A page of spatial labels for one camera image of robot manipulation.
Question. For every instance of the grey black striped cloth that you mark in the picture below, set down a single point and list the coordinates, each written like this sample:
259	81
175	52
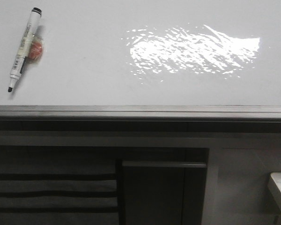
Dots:
58	187

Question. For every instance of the white whiteboard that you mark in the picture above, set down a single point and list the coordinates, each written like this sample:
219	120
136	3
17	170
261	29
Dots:
144	52

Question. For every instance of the dark cabinet door panel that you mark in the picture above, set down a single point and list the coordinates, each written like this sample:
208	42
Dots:
164	193

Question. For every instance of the white black whiteboard marker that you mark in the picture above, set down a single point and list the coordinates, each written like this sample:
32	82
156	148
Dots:
24	48

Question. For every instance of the aluminium whiteboard frame rail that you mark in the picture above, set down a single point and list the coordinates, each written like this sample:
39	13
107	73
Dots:
141	113

